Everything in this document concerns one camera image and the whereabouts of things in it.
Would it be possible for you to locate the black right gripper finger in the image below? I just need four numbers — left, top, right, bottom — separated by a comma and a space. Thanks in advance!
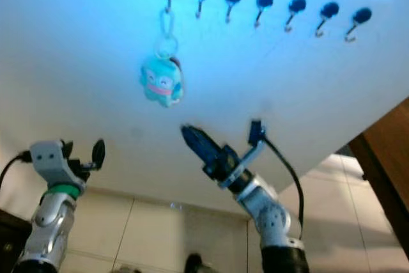
180, 128, 217, 163
180, 125, 222, 155

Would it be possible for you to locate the white hook board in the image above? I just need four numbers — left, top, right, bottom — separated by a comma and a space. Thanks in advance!
0, 0, 409, 215

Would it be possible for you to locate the dark wooden cabinet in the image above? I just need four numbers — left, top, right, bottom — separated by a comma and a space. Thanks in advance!
0, 209, 34, 273

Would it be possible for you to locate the black robot foot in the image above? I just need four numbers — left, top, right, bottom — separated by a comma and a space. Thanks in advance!
183, 254, 202, 273

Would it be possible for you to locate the brown wooden table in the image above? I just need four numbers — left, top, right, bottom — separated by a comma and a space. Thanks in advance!
348, 97, 409, 261

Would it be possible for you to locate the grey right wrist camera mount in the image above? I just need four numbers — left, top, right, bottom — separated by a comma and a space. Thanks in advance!
217, 120, 268, 191

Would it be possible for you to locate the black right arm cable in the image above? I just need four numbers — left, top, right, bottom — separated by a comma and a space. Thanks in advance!
262, 134, 305, 239

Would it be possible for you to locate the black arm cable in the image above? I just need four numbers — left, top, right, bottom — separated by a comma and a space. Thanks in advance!
262, 134, 305, 239
0, 150, 34, 185

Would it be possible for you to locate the teal plush toy keychain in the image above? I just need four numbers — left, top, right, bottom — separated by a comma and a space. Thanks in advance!
139, 6, 185, 109

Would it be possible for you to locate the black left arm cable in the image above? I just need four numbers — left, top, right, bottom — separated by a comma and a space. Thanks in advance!
0, 150, 34, 185

